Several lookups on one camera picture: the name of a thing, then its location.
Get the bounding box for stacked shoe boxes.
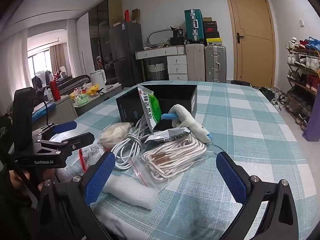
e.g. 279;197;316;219
203;17;222;46

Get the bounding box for red tumbler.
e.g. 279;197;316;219
49;80;61;102

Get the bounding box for wooden shoe rack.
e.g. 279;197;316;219
285;37;319;131

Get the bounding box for wooden door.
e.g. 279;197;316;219
227;0;276;88

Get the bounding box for bagged cream rope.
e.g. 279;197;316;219
98;122;133;152

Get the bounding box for teal suitcase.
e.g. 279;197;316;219
184;9;205;44

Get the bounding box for grey refrigerator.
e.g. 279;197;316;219
110;22;143;87

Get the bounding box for grey side cabinet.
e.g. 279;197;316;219
32;83;122;129

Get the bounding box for white plush toy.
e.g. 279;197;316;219
161;104;212;144

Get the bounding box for bagged beige striped rope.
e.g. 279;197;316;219
130;129;209;189

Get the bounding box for white usb cable bundle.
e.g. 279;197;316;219
111;115;153;170

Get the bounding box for beige suitcase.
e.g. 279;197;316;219
185;44;206;81

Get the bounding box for black cardboard box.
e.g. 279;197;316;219
116;85;197;124

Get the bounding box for purple bag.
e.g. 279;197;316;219
303;96;320;142

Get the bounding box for teal plaid tablecloth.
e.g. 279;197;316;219
55;80;318;240

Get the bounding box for white kettle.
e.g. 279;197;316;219
89;69;107;88

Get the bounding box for white drawer desk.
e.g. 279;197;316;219
135;45;188;81

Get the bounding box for white foam piece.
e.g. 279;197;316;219
102;175;159;210

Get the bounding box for laundry basket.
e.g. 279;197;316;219
147;63;166;80

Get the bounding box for green white snack packet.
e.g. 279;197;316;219
137;85;162;133

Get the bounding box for silver suitcase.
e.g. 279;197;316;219
204;45;227;83

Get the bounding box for red white wipes packet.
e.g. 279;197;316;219
78;144;104;172

